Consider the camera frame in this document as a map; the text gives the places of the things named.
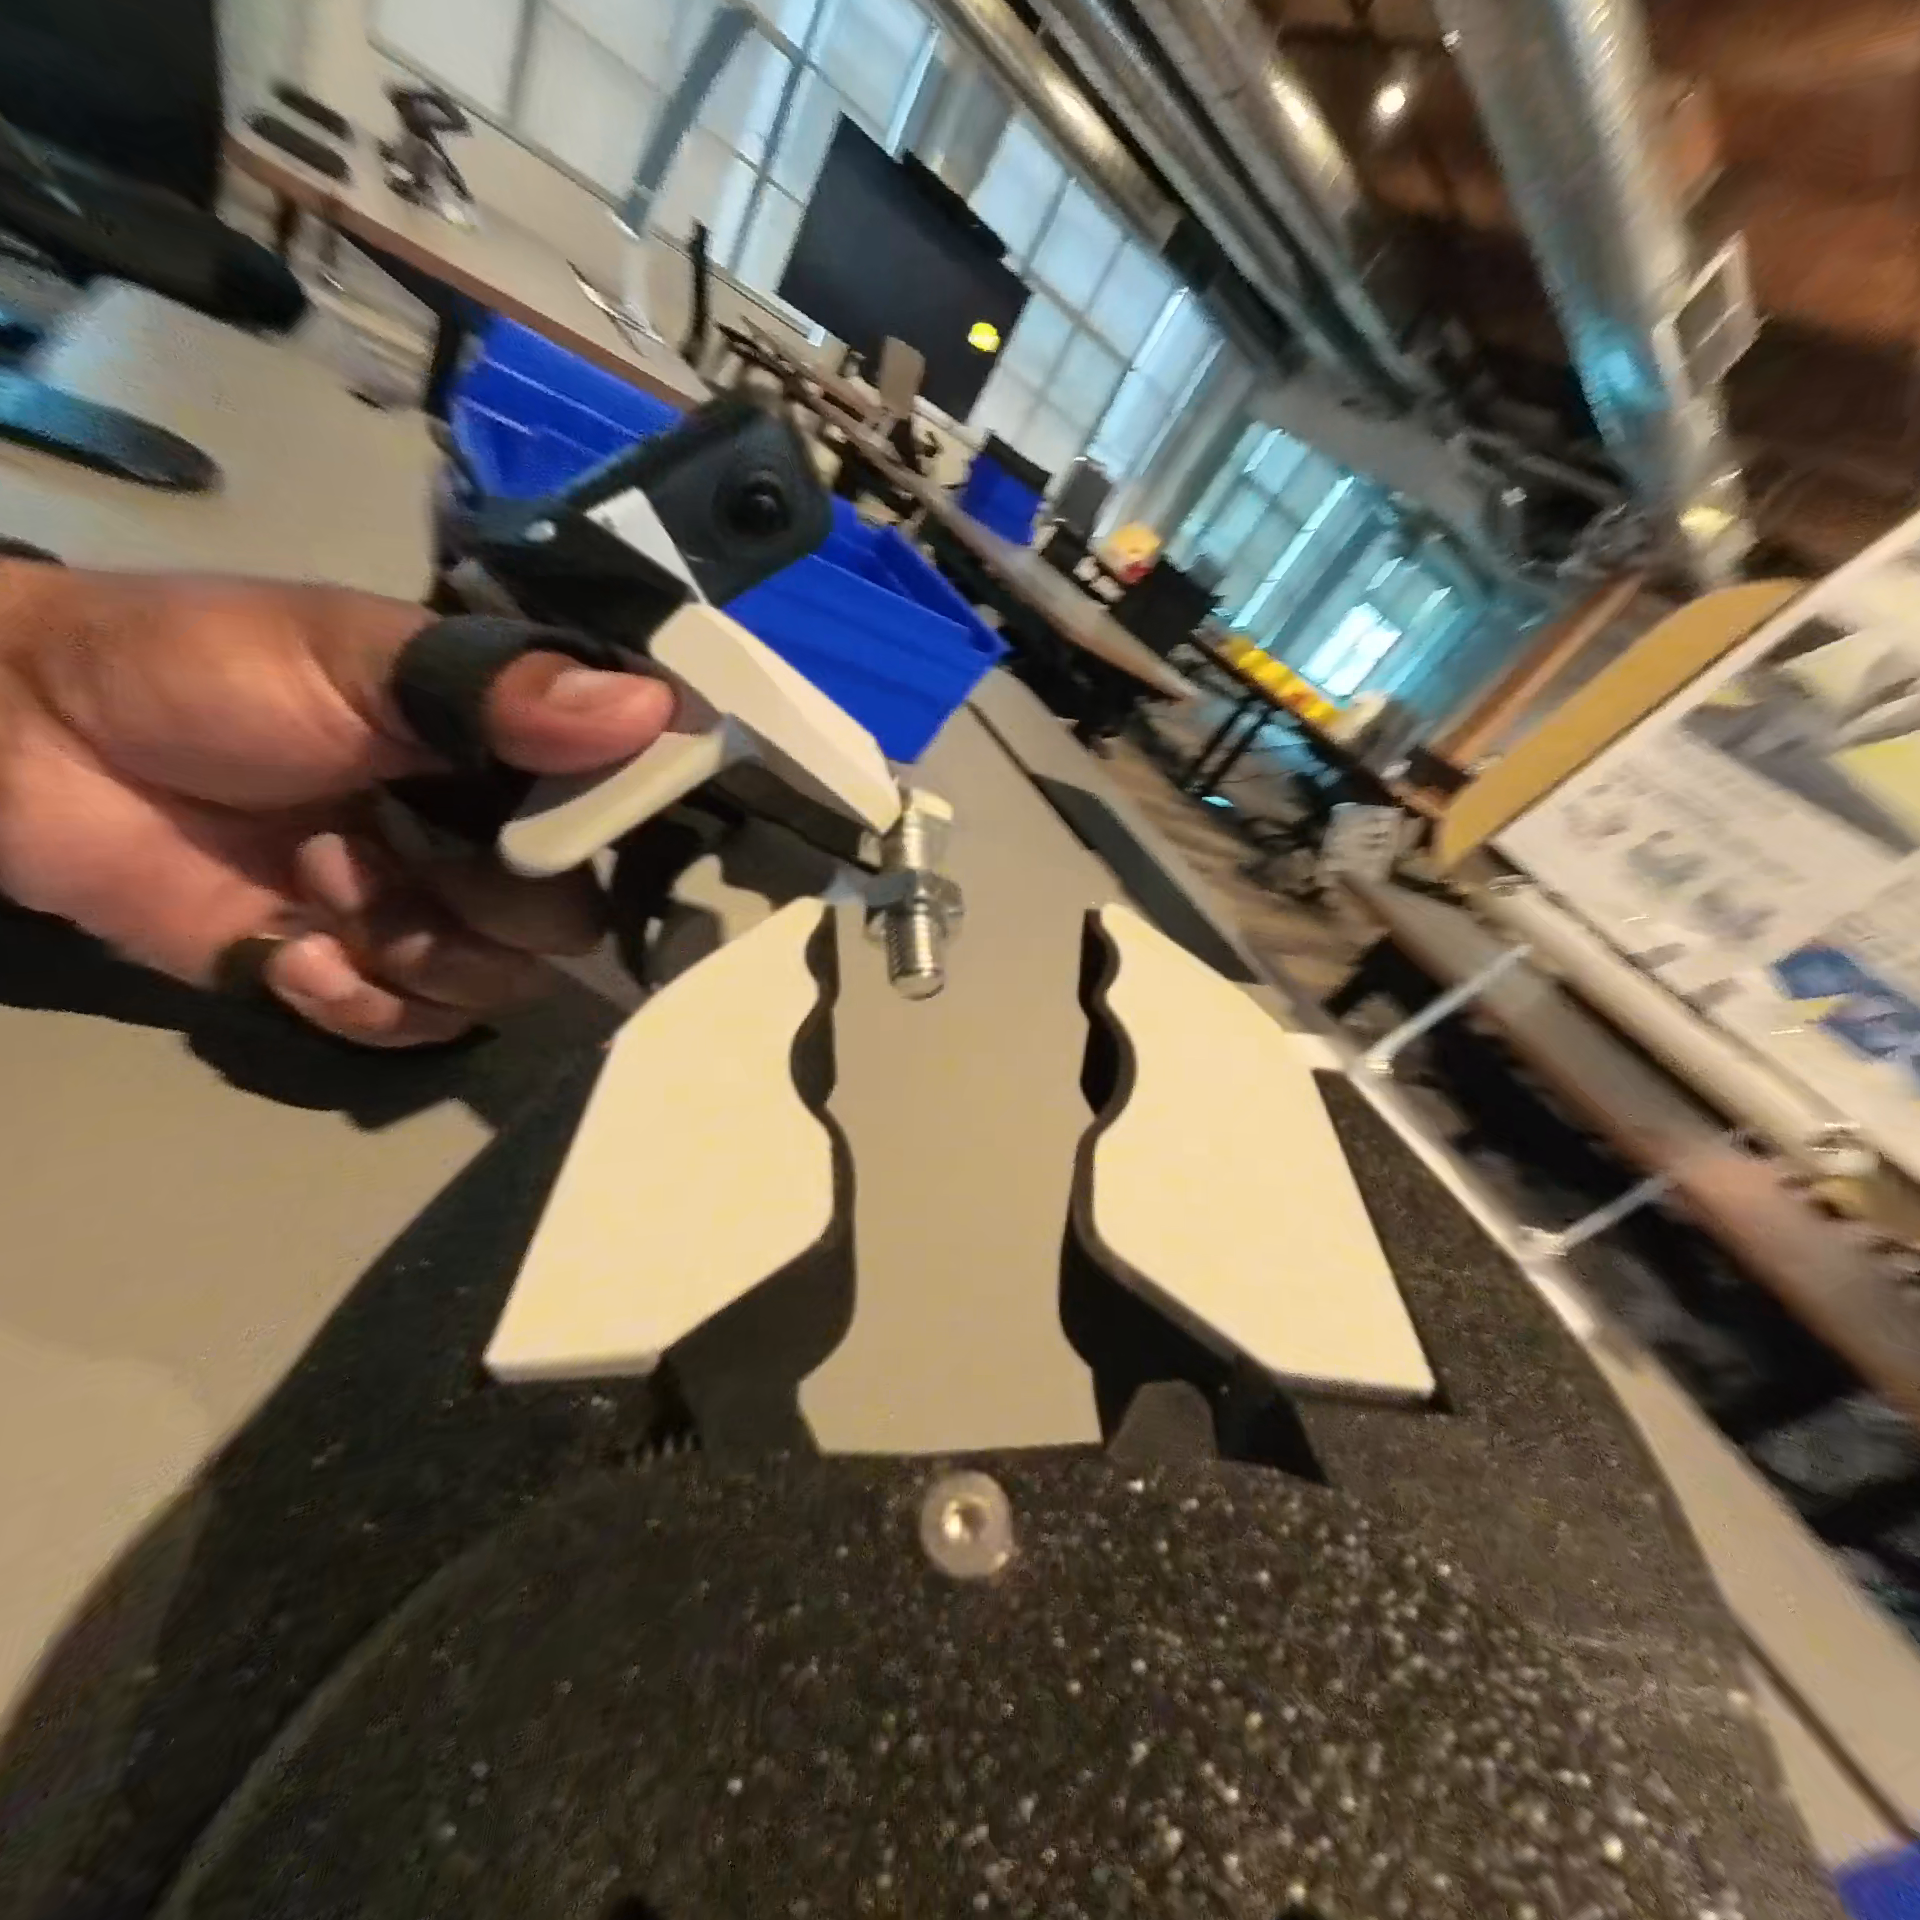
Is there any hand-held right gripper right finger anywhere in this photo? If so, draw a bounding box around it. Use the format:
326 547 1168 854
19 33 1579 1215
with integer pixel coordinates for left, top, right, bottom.
1067 903 1440 1403

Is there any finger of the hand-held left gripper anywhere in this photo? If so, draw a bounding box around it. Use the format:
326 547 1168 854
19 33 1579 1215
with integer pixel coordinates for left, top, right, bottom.
704 773 904 913
652 605 907 837

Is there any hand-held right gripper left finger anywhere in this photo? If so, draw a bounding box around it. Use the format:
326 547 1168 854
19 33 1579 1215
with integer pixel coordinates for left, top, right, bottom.
482 896 858 1384

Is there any blue plastic bin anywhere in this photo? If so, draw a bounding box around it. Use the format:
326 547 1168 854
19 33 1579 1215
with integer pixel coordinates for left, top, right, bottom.
1823 1839 1920 1920
434 311 1011 765

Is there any silver hex bolt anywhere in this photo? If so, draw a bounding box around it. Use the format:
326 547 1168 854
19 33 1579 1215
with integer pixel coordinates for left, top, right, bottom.
873 792 966 1003

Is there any person's left hand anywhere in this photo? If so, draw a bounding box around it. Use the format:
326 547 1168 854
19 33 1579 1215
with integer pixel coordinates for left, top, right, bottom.
0 563 682 1048

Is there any small blue box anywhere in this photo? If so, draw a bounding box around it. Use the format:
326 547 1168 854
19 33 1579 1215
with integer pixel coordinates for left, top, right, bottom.
961 451 1057 547

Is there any white zip tie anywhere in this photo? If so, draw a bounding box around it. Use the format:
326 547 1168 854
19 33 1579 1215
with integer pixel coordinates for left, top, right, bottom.
1523 1177 1679 1257
1359 944 1537 1077

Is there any long wooden desk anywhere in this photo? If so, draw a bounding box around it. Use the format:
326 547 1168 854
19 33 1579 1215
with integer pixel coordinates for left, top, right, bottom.
750 322 1204 711

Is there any small black tripod device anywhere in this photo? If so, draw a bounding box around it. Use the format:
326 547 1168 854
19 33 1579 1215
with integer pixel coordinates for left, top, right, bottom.
376 82 478 216

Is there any row of yellow bins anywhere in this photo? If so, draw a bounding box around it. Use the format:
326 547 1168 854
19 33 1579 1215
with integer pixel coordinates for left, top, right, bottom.
1223 639 1347 725

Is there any black round stand base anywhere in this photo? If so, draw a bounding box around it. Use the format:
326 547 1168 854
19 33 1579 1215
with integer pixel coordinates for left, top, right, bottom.
0 368 226 496

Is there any black wall monitor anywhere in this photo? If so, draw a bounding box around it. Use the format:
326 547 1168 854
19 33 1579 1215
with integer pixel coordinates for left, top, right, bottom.
778 117 1034 426

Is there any silver spiral air duct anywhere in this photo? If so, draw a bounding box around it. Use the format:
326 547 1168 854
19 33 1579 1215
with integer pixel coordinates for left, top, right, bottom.
931 0 1729 502

